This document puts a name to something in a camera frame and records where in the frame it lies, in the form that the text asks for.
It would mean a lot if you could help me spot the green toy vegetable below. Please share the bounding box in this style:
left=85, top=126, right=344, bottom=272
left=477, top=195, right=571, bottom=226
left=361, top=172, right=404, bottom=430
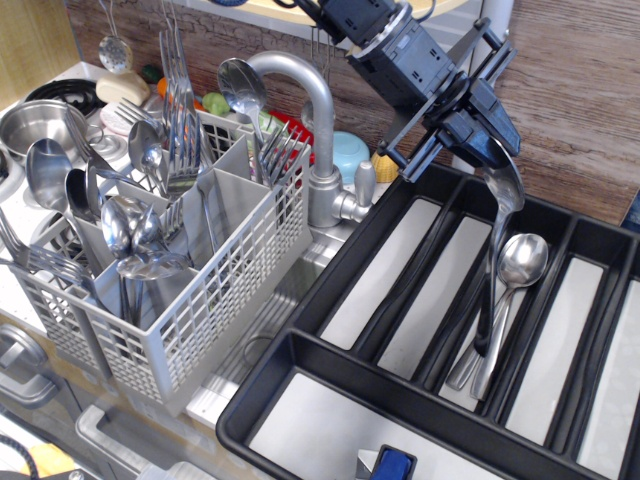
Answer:
left=201, top=92, right=231, bottom=116

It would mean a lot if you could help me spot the light blue bowl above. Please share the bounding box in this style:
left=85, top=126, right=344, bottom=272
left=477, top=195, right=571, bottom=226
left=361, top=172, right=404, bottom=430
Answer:
left=333, top=131, right=370, bottom=176

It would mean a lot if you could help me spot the big steel spoon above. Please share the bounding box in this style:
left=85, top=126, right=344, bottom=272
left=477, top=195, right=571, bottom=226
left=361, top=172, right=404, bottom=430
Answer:
left=474, top=138, right=525, bottom=357

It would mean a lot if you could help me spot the steel spoon front basket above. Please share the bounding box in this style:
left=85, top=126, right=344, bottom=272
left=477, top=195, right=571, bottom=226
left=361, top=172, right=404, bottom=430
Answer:
left=116, top=251, right=190, bottom=281

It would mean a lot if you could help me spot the pink toy plate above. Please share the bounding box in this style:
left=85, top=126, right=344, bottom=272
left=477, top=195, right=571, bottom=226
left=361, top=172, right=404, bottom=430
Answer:
left=99, top=102, right=132, bottom=137

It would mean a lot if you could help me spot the black stove burner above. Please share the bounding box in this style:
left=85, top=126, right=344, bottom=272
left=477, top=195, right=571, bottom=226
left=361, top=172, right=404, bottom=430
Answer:
left=25, top=79, right=106, bottom=118

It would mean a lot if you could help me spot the silver toy faucet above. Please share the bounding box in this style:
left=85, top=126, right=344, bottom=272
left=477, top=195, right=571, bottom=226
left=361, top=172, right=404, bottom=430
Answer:
left=248, top=51, right=376, bottom=228

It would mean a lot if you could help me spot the blue and white object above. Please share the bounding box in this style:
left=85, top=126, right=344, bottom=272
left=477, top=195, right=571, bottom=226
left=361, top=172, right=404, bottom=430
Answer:
left=355, top=444, right=417, bottom=480

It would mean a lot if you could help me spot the yellow toy corn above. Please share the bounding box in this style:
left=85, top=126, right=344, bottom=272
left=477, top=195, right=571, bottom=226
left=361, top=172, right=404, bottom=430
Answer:
left=371, top=153, right=399, bottom=183

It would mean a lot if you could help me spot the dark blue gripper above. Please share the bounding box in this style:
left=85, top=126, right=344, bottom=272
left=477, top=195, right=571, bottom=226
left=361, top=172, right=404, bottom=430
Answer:
left=347, top=14, right=521, bottom=182

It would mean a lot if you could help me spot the hanging slotted skimmer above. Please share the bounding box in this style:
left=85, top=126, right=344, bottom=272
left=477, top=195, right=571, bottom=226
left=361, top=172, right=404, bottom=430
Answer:
left=97, top=0, right=134, bottom=74

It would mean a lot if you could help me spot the cream toy bread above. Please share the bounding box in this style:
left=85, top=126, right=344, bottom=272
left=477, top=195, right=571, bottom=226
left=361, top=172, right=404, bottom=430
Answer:
left=96, top=72, right=151, bottom=106

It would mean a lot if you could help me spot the steel forks left basket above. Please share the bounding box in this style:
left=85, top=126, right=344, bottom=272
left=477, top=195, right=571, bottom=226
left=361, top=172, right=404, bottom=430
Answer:
left=1, top=211, right=96, bottom=296

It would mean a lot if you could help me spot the steel spoon in tray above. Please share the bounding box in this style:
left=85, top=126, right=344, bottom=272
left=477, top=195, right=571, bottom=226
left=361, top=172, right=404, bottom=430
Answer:
left=470, top=288, right=516, bottom=401
left=446, top=233, right=549, bottom=391

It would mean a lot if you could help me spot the steel pot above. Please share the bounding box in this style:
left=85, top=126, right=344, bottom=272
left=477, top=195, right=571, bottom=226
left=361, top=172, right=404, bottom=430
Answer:
left=1, top=99, right=88, bottom=158

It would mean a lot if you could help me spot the tall steel forks bundle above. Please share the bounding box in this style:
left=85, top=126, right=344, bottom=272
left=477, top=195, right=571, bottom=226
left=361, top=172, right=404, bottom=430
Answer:
left=159, top=27, right=201, bottom=200

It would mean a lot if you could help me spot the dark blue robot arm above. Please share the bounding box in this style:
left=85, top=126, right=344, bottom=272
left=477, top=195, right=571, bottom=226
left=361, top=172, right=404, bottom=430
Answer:
left=297, top=1, right=521, bottom=181

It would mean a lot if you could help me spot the steel fork right compartment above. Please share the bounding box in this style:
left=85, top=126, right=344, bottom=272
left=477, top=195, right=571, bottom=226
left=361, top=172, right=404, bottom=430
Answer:
left=257, top=123, right=308, bottom=188

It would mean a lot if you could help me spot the black cutlery tray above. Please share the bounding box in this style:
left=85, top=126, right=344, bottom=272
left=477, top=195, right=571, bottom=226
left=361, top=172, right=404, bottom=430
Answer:
left=216, top=165, right=639, bottom=479

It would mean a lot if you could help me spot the grey plastic cutlery basket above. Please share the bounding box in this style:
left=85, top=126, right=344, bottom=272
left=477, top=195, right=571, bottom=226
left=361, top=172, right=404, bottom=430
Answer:
left=16, top=138, right=311, bottom=416

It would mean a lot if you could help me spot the upright steel spoon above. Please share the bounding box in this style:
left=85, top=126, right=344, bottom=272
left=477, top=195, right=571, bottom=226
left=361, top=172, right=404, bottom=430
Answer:
left=218, top=58, right=267, bottom=149

